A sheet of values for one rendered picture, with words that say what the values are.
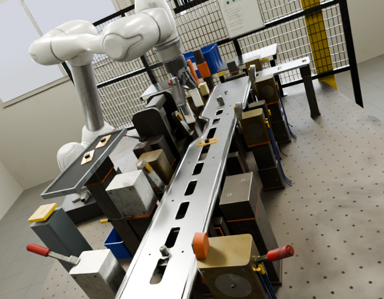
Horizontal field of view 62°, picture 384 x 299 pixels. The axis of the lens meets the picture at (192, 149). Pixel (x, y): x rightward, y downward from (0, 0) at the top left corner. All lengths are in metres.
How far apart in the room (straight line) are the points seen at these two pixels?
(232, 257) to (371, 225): 0.60
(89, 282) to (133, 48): 0.60
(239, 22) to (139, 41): 1.22
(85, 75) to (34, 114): 2.89
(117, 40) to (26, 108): 3.62
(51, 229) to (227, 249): 0.50
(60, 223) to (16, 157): 3.90
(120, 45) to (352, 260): 0.88
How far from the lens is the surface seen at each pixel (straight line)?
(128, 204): 0.99
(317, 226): 1.17
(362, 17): 4.26
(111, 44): 0.91
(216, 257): 0.67
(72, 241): 1.01
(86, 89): 1.64
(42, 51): 1.42
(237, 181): 0.88
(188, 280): 0.75
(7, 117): 4.62
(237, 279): 0.67
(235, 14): 2.07
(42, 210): 0.99
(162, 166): 1.10
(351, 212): 1.20
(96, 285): 0.86
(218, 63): 2.01
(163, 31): 1.03
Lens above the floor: 1.52
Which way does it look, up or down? 26 degrees down
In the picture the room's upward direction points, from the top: 24 degrees counter-clockwise
